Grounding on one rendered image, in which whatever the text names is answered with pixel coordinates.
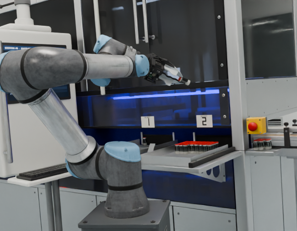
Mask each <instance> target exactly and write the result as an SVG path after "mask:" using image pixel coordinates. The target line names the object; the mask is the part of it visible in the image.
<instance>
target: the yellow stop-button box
mask: <svg viewBox="0 0 297 231"><path fill-rule="evenodd" d="M246 121H247V134H264V133H266V132H268V127H267V117H266V116H263V117H250V118H247V119H246ZM251 122H255V123H256V124H257V125H258V128H257V130H256V131H250V130H249V129H248V124H249V123H251Z"/></svg>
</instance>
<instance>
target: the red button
mask: <svg viewBox="0 0 297 231"><path fill-rule="evenodd" d="M257 128H258V125H257V124H256V123H255V122H251V123H249V124H248V129H249V130H250V131H256V130H257Z"/></svg>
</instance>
